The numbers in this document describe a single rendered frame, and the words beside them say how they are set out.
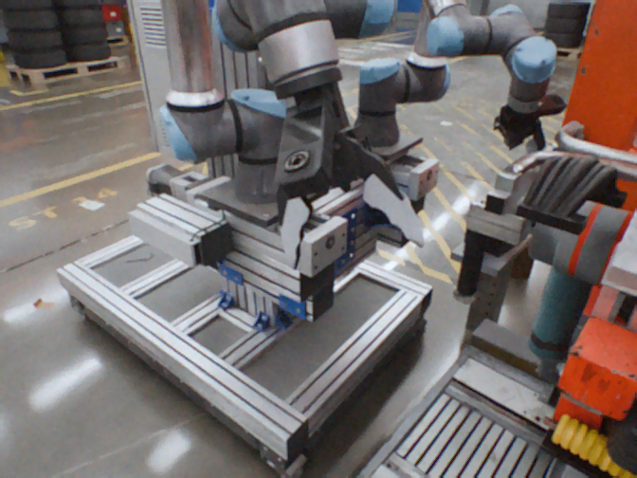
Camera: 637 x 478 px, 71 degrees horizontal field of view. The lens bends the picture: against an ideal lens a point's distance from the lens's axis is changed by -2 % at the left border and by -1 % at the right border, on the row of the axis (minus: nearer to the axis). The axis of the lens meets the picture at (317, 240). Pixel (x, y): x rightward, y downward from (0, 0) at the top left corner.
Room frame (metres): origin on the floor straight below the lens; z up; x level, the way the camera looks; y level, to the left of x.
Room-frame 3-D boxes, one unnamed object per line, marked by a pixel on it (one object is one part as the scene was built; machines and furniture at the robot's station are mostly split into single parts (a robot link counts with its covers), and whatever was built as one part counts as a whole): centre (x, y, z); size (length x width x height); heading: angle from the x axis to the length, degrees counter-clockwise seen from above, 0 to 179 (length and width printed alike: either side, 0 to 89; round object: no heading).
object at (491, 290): (1.43, -0.68, 0.21); 0.10 x 0.10 x 0.42; 48
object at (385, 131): (1.39, -0.18, 0.87); 0.15 x 0.15 x 0.10
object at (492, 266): (1.41, -0.66, 0.44); 0.43 x 0.17 x 0.03; 138
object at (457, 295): (0.67, -0.27, 0.83); 0.04 x 0.04 x 0.16
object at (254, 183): (1.00, 0.13, 0.87); 0.15 x 0.15 x 0.10
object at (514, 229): (0.65, -0.30, 0.93); 0.09 x 0.05 x 0.05; 48
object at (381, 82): (1.39, -0.19, 0.98); 0.13 x 0.12 x 0.14; 104
